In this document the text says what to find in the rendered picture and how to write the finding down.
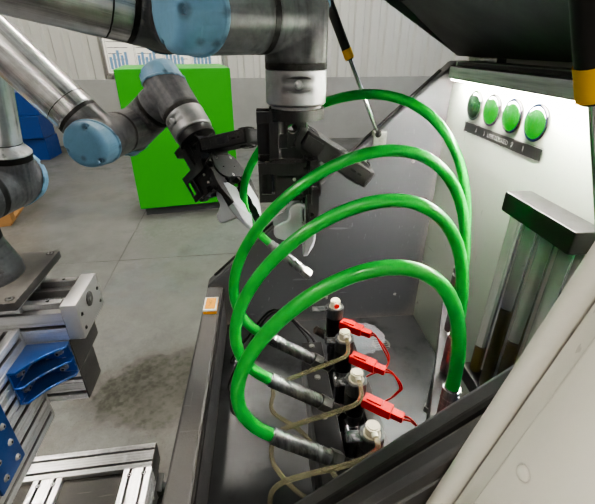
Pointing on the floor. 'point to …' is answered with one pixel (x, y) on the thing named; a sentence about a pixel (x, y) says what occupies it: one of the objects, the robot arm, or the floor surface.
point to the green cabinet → (151, 201)
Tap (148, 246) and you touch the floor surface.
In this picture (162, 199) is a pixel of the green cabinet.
